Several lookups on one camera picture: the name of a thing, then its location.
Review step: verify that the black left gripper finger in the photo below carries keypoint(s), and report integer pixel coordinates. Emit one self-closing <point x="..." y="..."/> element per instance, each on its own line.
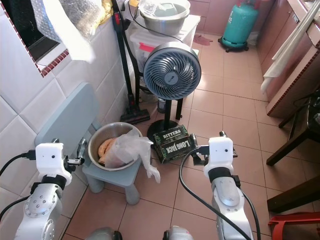
<point x="65" y="141"/>
<point x="82" y="147"/>

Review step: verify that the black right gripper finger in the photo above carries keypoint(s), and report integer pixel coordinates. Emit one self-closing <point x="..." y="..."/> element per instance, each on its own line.
<point x="193" y="142"/>
<point x="222" y="134"/>

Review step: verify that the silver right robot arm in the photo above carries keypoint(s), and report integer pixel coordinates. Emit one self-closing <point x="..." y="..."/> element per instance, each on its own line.
<point x="230" y="205"/>

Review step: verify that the green Long Jack bitters box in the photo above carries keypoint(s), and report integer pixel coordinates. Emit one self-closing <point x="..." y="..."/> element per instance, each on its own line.
<point x="174" y="144"/>

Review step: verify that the yellow-brown food in bowl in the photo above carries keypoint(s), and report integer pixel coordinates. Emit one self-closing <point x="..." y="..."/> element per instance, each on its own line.
<point x="105" y="150"/>

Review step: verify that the small blue-grey plastic chair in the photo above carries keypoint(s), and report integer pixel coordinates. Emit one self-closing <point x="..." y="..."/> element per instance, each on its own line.
<point x="67" y="117"/>

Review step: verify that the metal bowl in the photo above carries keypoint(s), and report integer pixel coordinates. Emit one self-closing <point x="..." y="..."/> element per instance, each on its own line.
<point x="110" y="130"/>

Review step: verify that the clear plastic bag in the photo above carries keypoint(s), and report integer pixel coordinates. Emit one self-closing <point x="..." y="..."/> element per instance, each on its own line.
<point x="127" y="149"/>

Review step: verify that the small metal can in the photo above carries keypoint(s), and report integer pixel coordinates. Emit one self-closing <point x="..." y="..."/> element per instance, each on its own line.
<point x="161" y="105"/>

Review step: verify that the dark wooden table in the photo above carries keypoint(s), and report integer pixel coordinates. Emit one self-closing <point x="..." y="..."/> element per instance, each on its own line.
<point x="295" y="145"/>

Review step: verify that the grey standing fan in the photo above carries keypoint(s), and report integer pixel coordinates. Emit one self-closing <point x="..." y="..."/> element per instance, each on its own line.
<point x="172" y="71"/>

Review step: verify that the grey left robot knee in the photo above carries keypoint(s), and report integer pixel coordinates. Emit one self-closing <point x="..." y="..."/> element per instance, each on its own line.
<point x="104" y="235"/>

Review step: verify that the grey robot knee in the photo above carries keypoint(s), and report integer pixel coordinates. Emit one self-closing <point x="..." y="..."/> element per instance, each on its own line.
<point x="179" y="234"/>
<point x="104" y="235"/>

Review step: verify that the grey right robot knee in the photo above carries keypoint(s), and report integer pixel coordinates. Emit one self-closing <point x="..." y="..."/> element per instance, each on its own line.
<point x="179" y="234"/>

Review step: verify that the brown wooden cabinet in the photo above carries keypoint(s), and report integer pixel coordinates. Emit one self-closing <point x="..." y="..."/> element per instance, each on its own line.
<point x="292" y="75"/>

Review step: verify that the black stick vacuum cleaner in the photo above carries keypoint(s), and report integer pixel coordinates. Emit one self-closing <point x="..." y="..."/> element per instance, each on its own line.
<point x="126" y="60"/>

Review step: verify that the dark wooden bench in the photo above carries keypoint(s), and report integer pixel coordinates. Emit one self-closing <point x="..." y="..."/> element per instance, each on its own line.
<point x="297" y="197"/>

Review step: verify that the teal gas cylinder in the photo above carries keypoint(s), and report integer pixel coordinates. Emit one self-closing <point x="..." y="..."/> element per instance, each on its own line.
<point x="240" y="25"/>

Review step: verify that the white plastic storage box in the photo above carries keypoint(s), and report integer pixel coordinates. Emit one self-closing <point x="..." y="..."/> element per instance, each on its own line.
<point x="145" y="40"/>

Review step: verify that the clear bubble wrap sheet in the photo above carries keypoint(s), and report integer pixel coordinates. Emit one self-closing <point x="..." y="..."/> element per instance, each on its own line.
<point x="67" y="25"/>

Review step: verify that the red plastic stool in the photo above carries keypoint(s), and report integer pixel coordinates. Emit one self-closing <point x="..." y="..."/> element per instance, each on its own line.
<point x="295" y="225"/>

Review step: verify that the large steel basin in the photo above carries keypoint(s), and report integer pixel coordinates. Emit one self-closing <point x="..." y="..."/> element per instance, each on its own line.
<point x="162" y="24"/>

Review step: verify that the clear plastic container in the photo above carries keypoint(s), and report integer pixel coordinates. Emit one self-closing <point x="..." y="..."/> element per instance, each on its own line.
<point x="149" y="7"/>

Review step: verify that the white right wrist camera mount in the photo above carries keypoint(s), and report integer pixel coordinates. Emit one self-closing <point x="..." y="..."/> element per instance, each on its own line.
<point x="221" y="155"/>

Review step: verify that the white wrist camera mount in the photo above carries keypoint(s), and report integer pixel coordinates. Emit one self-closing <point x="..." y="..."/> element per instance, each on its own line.
<point x="51" y="161"/>
<point x="221" y="155"/>

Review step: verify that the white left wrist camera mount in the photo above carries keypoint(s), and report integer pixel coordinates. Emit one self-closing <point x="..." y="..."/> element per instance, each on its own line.
<point x="51" y="161"/>

